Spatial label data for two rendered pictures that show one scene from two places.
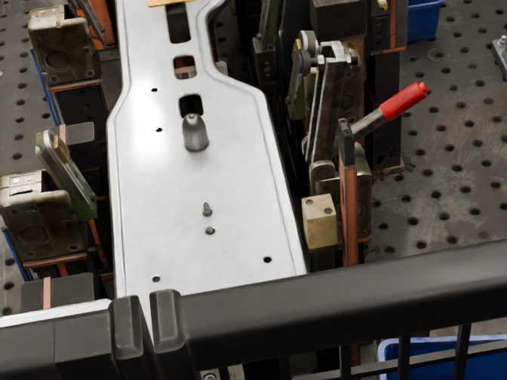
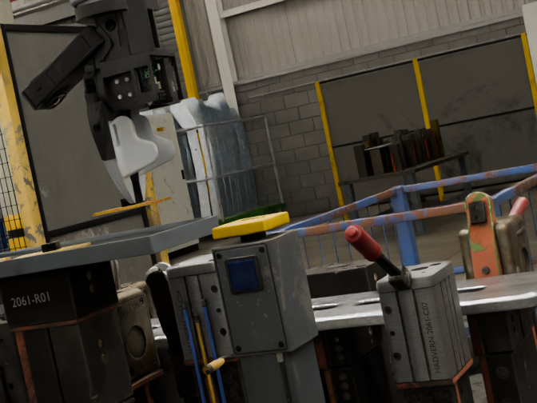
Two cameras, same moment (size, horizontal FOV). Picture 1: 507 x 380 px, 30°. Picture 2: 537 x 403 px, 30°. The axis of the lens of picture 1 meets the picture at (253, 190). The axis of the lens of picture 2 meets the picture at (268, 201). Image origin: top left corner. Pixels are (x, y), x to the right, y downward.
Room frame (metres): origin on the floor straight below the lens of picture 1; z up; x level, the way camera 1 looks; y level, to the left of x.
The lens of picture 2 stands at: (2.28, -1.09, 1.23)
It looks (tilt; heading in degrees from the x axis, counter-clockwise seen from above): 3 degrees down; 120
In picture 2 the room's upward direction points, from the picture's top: 12 degrees counter-clockwise
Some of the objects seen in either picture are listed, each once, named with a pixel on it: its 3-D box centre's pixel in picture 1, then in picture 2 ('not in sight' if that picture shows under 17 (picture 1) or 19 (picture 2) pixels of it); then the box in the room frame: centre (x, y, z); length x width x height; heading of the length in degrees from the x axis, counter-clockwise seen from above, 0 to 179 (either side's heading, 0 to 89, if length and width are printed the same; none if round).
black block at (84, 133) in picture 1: (91, 208); not in sight; (0.96, 0.24, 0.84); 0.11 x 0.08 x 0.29; 93
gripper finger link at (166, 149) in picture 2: not in sight; (150, 155); (1.62, -0.20, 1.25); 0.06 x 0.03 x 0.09; 11
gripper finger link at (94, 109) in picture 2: not in sight; (105, 119); (1.61, -0.24, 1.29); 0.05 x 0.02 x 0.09; 101
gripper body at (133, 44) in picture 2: not in sight; (125, 58); (1.63, -0.22, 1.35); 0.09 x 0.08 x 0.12; 11
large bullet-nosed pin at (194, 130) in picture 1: (195, 133); not in sight; (0.90, 0.07, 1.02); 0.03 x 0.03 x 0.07
